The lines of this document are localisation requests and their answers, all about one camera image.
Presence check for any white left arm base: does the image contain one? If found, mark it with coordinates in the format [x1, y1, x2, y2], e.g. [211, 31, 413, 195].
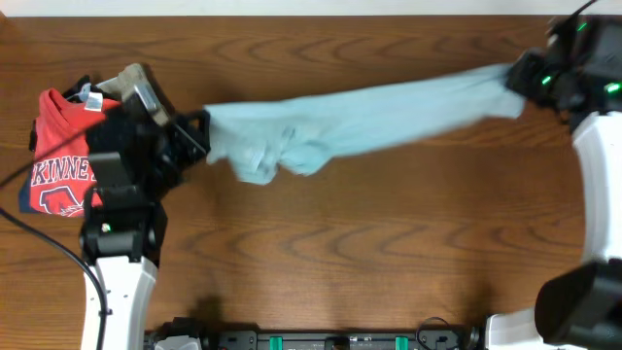
[143, 317, 209, 350]

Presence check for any light blue t-shirt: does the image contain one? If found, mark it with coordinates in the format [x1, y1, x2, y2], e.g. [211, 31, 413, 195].
[205, 64, 525, 185]

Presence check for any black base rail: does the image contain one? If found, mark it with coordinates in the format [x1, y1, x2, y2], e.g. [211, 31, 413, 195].
[211, 330, 465, 350]

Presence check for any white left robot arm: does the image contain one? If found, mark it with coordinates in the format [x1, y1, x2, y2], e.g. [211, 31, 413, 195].
[80, 109, 210, 349]

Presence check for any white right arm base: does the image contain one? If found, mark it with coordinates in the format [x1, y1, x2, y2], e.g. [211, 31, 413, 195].
[480, 308, 584, 350]

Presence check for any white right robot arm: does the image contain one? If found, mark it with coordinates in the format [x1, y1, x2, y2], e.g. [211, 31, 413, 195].
[505, 13, 621, 349]

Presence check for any navy folded garment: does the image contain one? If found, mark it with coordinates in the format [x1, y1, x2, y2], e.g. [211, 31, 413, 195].
[17, 74, 106, 215]

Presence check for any red printed t-shirt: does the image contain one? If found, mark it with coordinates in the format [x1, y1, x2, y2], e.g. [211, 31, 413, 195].
[28, 87, 122, 218]

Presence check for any khaki folded garment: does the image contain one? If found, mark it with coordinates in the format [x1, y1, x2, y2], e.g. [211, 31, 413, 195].
[96, 63, 171, 126]

